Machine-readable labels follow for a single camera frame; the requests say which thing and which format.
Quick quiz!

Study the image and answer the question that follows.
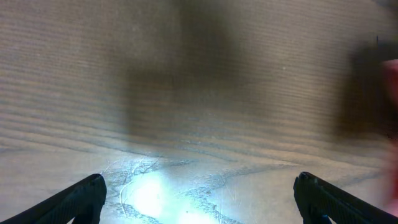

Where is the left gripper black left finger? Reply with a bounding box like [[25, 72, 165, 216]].
[[1, 174, 107, 224]]

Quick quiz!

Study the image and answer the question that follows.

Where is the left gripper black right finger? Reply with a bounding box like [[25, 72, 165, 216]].
[[293, 172, 397, 224]]

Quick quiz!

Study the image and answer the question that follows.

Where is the orange printed t-shirt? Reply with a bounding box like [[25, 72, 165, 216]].
[[382, 59, 397, 217]]

